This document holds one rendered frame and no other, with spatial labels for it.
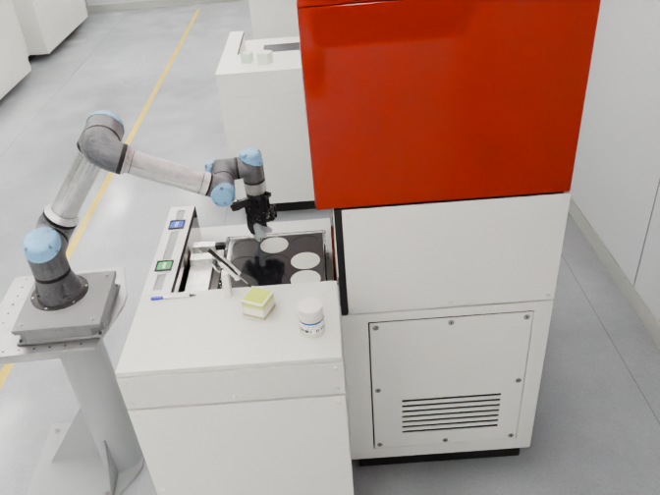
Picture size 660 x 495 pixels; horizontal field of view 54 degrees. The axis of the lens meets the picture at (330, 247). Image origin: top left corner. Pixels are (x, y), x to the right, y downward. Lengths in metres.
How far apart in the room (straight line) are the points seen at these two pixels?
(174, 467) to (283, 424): 0.39
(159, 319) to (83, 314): 0.34
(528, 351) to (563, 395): 0.75
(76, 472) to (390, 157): 1.89
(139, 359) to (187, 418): 0.23
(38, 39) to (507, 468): 7.05
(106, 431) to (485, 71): 1.91
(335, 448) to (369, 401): 0.41
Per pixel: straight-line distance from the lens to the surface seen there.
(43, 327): 2.28
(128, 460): 2.87
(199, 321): 1.96
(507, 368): 2.39
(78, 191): 2.26
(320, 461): 2.09
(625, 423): 3.04
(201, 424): 1.98
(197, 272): 2.31
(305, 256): 2.27
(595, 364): 3.25
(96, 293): 2.34
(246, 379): 1.83
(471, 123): 1.82
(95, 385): 2.56
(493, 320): 2.23
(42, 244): 2.25
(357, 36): 1.69
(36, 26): 8.36
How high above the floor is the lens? 2.19
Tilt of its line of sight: 34 degrees down
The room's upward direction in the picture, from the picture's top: 5 degrees counter-clockwise
